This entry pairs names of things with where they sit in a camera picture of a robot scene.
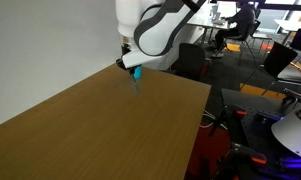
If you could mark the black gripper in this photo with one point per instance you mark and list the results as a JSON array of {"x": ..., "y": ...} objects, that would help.
[{"x": 131, "y": 70}]

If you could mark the blue paper cup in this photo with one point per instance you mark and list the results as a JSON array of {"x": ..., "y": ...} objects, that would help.
[{"x": 138, "y": 71}]

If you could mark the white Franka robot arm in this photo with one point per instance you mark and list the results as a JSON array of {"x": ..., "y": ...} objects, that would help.
[{"x": 156, "y": 33}]

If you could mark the black office chair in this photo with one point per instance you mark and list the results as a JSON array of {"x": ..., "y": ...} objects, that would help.
[{"x": 190, "y": 60}]

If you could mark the white office desk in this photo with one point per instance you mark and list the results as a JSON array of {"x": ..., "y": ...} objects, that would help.
[{"x": 210, "y": 22}]

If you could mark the white item on desk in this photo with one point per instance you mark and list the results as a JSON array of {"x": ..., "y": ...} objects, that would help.
[{"x": 217, "y": 18}]

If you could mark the black orange clamp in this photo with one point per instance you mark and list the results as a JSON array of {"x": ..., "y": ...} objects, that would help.
[
  {"x": 243, "y": 156},
  {"x": 236, "y": 116}
]

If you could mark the seated person in dark clothes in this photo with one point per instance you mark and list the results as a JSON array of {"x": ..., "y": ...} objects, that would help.
[{"x": 238, "y": 25}]

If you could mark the black metal-legged chair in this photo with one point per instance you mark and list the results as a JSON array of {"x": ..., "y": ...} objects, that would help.
[{"x": 249, "y": 37}]

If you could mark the black tilted chair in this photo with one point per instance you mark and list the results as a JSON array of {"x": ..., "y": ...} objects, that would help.
[{"x": 280, "y": 60}]

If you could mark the grey desk top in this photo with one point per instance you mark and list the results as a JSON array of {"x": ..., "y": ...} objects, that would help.
[{"x": 293, "y": 75}]

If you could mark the white desk with metal leg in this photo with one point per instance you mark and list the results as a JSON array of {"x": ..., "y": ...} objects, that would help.
[{"x": 291, "y": 25}]

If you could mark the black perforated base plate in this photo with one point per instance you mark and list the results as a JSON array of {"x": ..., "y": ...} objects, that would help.
[{"x": 256, "y": 103}]

